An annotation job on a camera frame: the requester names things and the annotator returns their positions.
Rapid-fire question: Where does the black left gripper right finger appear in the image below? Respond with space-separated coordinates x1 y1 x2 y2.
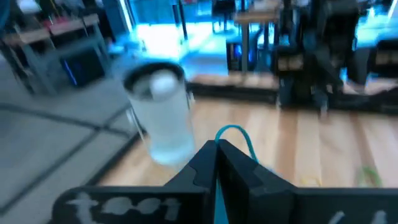
218 139 398 224

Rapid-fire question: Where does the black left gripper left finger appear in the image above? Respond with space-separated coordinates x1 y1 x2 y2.
51 139 219 224

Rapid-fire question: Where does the green rubber band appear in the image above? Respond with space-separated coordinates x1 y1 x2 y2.
356 166 383 187

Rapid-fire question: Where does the white mug with ball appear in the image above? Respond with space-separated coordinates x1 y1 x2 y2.
123 61 197 166

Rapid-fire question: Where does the wooden table grey leg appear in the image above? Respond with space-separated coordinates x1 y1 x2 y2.
233 7 282 74

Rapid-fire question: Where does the black computer tower blue light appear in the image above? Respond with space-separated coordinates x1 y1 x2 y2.
60 52 106 88

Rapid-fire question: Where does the grey desk with wooden top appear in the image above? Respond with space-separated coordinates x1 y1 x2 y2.
0 12 111 96

